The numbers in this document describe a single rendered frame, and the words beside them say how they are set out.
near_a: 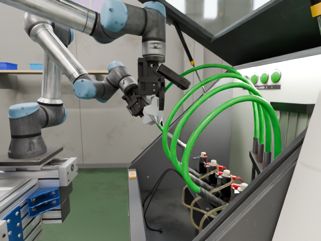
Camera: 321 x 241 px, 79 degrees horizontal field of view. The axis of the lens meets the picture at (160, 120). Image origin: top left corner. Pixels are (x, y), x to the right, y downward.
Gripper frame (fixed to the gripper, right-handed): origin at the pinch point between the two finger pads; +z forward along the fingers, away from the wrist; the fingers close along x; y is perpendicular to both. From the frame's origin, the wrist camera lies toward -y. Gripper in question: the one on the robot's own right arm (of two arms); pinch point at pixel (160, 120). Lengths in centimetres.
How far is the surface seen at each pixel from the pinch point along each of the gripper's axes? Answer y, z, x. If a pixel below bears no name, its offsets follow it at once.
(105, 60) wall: 41, -61, -280
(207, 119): -5.2, -3.7, 25.9
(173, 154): -0.1, 5.9, 17.9
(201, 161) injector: -13.9, 14.3, 2.1
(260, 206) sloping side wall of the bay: -10.7, 9.9, 36.2
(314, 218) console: -15.0, 8.6, 41.9
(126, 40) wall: 7, -92, -275
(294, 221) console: -14.4, 10.8, 39.3
